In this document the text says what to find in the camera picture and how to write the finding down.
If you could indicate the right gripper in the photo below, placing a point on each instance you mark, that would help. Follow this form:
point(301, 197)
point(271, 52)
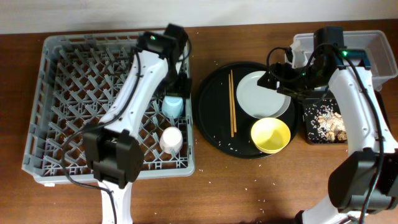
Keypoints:
point(286, 68)

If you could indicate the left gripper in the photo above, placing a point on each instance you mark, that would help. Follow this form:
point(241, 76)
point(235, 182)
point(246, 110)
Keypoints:
point(185, 90)

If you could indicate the light blue plastic cup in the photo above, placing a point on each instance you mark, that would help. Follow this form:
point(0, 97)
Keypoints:
point(172, 106)

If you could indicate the grey round plate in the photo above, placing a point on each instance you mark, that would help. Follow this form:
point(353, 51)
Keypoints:
point(260, 102)

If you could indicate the wooden chopstick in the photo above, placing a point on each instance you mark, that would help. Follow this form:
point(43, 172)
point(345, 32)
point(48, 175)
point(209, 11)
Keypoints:
point(233, 102)
point(230, 106)

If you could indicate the food scraps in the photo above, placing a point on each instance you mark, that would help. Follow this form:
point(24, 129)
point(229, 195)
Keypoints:
point(331, 126)

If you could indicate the pink plastic cup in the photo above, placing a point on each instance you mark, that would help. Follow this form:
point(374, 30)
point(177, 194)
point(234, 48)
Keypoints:
point(171, 140)

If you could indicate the yellow bowl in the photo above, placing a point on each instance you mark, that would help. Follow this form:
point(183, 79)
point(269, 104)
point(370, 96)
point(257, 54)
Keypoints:
point(270, 135)

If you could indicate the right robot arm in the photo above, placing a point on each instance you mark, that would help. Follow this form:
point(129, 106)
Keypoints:
point(366, 182)

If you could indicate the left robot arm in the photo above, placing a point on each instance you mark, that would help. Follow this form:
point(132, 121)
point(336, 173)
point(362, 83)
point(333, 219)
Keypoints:
point(111, 147)

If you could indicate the grey dishwasher rack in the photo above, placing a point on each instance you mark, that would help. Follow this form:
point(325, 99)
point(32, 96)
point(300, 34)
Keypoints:
point(79, 79)

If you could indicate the black rectangular tray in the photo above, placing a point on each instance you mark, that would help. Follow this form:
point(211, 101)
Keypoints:
point(311, 124)

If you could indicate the clear plastic bin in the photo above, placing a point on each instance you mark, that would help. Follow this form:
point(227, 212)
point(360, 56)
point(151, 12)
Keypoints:
point(373, 42)

